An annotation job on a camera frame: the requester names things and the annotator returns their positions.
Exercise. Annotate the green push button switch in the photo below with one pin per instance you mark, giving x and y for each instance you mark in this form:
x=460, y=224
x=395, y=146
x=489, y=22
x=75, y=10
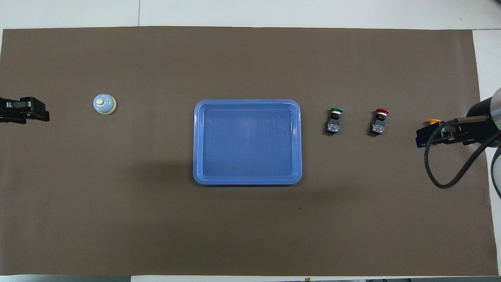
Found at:
x=334, y=126

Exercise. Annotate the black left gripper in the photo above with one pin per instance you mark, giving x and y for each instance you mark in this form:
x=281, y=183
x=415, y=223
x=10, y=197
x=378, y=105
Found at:
x=29, y=105

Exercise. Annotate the yellow push button switch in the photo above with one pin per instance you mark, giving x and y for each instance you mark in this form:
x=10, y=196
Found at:
x=432, y=121

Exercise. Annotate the brown table mat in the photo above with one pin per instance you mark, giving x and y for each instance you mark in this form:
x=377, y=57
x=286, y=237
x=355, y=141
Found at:
x=250, y=235

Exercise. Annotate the light blue desk bell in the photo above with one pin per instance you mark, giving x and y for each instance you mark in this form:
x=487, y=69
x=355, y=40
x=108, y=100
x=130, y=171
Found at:
x=107, y=106

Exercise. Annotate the blue plastic tray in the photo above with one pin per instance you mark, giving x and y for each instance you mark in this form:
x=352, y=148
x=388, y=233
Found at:
x=246, y=145

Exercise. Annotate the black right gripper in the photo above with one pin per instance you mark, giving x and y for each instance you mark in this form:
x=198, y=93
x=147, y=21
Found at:
x=450, y=135

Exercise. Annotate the red push button switch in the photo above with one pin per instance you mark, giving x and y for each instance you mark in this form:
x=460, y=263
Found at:
x=378, y=127

